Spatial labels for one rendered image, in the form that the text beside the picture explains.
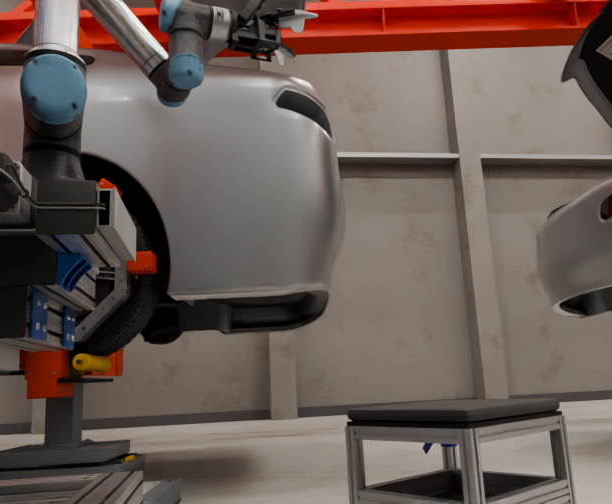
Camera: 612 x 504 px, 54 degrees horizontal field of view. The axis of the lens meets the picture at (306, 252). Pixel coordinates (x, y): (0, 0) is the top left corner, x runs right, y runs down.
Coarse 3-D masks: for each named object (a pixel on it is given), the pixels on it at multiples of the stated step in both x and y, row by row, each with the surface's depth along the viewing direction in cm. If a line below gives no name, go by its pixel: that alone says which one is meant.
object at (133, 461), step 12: (120, 456) 223; (132, 456) 215; (144, 456) 231; (0, 468) 203; (12, 468) 203; (24, 468) 203; (36, 468) 203; (48, 468) 201; (60, 468) 201; (72, 468) 197; (84, 468) 197; (96, 468) 197; (108, 468) 197; (120, 468) 199; (132, 468) 214; (144, 468) 230
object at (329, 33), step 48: (336, 0) 504; (384, 0) 503; (432, 0) 504; (480, 0) 505; (528, 0) 506; (576, 0) 467; (96, 48) 457; (336, 48) 474; (384, 48) 477; (432, 48) 481; (480, 48) 484
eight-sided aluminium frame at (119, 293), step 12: (120, 264) 209; (120, 276) 209; (120, 288) 207; (108, 300) 207; (120, 300) 208; (96, 312) 206; (108, 312) 207; (84, 324) 205; (96, 324) 206; (84, 336) 205
